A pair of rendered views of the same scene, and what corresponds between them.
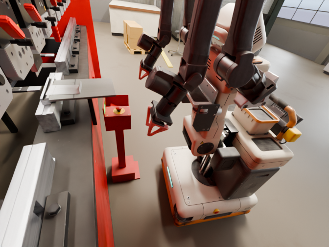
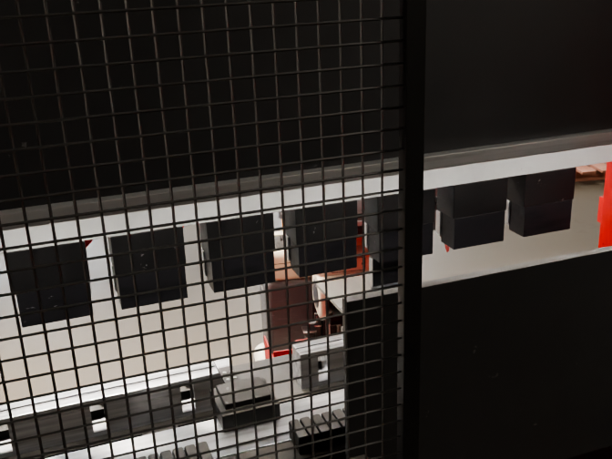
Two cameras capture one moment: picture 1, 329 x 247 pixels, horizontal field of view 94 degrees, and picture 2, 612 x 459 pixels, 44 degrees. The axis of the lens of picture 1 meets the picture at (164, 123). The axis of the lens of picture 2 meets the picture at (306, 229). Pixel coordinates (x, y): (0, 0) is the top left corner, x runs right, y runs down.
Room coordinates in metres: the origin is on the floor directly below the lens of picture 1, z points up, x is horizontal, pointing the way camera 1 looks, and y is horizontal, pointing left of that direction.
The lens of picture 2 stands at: (0.52, 2.25, 1.87)
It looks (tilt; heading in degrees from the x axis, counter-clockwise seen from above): 20 degrees down; 278
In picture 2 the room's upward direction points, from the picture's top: 2 degrees counter-clockwise
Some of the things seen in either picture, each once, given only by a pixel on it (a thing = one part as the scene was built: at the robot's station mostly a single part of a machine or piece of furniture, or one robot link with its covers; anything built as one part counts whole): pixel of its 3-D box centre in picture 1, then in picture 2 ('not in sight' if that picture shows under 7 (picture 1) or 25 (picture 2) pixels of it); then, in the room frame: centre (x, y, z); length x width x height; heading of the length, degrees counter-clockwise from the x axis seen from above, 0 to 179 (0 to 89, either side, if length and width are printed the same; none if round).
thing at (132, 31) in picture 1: (138, 37); not in sight; (4.93, 1.15, 0.32); 1.09 x 0.78 x 0.64; 23
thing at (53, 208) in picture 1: (54, 209); not in sight; (0.14, 0.25, 0.91); 0.03 x 0.03 x 0.02
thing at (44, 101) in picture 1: (49, 89); not in sight; (0.58, 0.54, 0.99); 0.20 x 0.03 x 0.03; 27
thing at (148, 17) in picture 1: (136, 18); not in sight; (7.29, 1.81, 0.45); 2.29 x 1.85 x 0.89; 17
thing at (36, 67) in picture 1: (35, 59); (389, 272); (0.55, 0.53, 1.13); 0.10 x 0.02 x 0.10; 27
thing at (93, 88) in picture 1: (84, 88); (364, 297); (0.62, 0.40, 1.00); 0.26 x 0.18 x 0.01; 117
